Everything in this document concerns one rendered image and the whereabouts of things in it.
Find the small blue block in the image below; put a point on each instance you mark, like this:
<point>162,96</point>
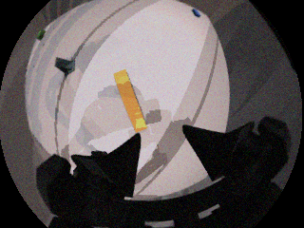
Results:
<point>195,12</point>

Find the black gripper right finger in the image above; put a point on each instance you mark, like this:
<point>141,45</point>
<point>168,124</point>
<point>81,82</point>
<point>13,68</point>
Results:
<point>214,149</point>

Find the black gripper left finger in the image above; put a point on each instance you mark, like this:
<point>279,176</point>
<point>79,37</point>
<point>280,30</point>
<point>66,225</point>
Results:
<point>119,167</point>

